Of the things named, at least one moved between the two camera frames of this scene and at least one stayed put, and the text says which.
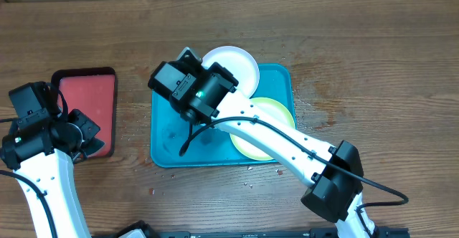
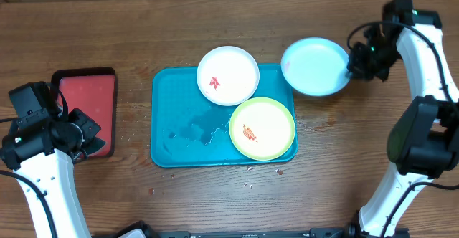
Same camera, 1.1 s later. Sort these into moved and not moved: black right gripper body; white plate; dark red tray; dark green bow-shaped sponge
Moved: black right gripper body
Not moved: dark red tray; dark green bow-shaped sponge; white plate
